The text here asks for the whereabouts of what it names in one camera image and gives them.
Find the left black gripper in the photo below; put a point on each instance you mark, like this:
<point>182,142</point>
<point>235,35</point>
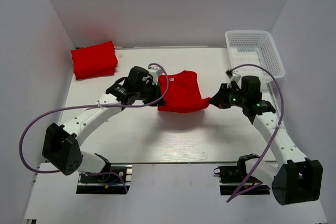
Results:
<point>157,92</point>

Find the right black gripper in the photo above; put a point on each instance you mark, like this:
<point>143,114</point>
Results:
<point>220,98</point>

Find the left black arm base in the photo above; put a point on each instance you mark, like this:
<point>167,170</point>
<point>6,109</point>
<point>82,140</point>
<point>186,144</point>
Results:
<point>108,184</point>

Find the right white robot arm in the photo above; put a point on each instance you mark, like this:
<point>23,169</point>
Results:
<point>296,178</point>

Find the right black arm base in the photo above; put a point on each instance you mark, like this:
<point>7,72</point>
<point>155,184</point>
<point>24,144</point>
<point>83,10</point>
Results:
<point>229,179</point>

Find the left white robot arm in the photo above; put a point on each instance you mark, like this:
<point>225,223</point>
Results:
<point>62,142</point>

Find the folded red t shirt stack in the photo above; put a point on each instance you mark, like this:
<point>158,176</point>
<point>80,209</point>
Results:
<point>94,61</point>

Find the white plastic basket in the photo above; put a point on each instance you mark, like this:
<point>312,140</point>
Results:
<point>250,48</point>

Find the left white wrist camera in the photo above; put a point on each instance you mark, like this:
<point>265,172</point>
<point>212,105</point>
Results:
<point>155,71</point>

